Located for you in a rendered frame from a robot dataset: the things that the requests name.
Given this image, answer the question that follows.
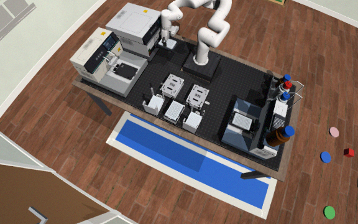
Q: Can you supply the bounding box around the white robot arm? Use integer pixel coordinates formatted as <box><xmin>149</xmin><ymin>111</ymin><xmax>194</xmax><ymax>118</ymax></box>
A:
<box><xmin>160</xmin><ymin>0</ymin><xmax>232</xmax><ymax>65</ymax></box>

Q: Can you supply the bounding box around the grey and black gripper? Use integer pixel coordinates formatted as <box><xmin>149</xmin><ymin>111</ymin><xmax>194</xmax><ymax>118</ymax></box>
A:
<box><xmin>161</xmin><ymin>29</ymin><xmax>172</xmax><ymax>47</ymax></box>

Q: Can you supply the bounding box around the red bottle cap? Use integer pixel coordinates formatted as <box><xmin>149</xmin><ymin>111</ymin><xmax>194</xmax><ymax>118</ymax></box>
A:
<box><xmin>283</xmin><ymin>81</ymin><xmax>292</xmax><ymax>89</ymax></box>

